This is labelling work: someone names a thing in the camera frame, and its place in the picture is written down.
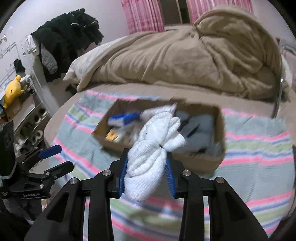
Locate grey knitted gloves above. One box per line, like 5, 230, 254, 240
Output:
175, 110, 214, 154

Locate brown cardboard box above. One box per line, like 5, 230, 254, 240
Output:
92, 99, 225, 173

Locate beige fleece blanket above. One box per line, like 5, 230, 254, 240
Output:
83, 6, 281, 100

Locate pink curtain right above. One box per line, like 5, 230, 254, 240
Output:
186, 0, 254, 24

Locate white socks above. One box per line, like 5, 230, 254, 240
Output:
124, 111, 186, 202

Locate black clothes pile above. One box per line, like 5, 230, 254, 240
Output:
31, 8, 104, 82

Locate metal bed rail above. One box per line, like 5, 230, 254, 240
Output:
271, 77, 284, 118

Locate grey shelf unit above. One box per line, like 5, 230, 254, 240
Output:
10, 75, 50, 157

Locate pink curtain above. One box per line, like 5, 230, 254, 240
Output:
121, 0, 164, 34
186, 0, 254, 24

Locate white quilt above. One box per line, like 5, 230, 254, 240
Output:
63, 36, 126, 92

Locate yellow plush toy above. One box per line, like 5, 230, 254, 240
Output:
4, 75, 24, 108

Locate capybara print tissue pack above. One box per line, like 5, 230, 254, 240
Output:
105, 129, 120, 142

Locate cotton swab bag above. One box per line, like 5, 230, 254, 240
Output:
140, 103, 177, 122

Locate striped pastel towel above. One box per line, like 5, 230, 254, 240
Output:
49, 90, 295, 240

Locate blue tissue pack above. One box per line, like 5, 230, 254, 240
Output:
107, 112, 140, 128

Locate pink curtain left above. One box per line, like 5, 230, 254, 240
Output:
121, 0, 164, 34

